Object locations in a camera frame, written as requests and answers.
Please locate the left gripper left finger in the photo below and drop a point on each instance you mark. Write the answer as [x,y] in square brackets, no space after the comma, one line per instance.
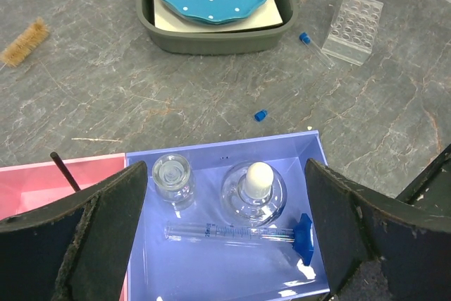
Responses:
[78,247]

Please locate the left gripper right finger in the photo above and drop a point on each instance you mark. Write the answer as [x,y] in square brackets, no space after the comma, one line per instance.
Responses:
[356,225]

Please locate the clear test tube rack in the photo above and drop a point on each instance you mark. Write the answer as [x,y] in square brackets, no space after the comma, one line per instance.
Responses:
[353,30]

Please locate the blue cap test tube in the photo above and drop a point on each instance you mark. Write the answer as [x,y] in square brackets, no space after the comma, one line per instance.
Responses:
[314,48]
[273,107]

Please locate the small clear glass bottle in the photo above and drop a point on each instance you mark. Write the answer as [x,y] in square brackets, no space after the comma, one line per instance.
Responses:
[174,180]

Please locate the round flask white stopper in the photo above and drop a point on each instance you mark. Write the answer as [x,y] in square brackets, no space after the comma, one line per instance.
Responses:
[253,194]

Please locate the tan test tube brush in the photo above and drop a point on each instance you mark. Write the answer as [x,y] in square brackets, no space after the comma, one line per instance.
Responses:
[25,43]

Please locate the dark green plastic tray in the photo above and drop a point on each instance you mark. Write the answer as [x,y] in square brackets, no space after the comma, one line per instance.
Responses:
[218,43]

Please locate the multicolour compartment organizer tray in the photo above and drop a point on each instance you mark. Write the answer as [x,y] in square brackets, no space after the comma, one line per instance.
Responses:
[161,269]

